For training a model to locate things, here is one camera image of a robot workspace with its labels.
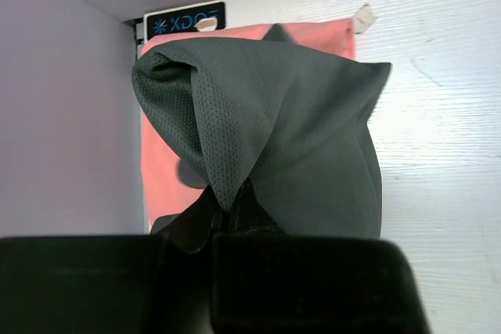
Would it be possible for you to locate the dark grey t-shirt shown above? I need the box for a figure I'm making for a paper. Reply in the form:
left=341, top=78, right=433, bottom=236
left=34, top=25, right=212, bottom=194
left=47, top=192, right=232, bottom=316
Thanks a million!
left=132, top=24, right=391, bottom=239

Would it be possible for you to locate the black logo sticker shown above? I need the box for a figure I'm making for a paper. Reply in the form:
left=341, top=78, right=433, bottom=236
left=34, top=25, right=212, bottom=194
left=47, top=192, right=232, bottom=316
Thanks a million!
left=143, top=2, right=226, bottom=41

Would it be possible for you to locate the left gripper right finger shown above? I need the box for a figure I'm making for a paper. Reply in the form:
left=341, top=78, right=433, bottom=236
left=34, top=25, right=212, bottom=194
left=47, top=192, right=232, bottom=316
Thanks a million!
left=211, top=181, right=431, bottom=333

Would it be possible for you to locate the beige tape piece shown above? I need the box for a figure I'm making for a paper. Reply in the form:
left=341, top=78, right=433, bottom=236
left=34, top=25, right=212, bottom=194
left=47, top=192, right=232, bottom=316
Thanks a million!
left=351, top=3, right=377, bottom=34

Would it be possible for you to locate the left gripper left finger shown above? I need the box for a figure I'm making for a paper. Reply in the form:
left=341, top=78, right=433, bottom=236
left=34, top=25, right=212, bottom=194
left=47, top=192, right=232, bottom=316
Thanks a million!
left=1, top=189, right=222, bottom=333

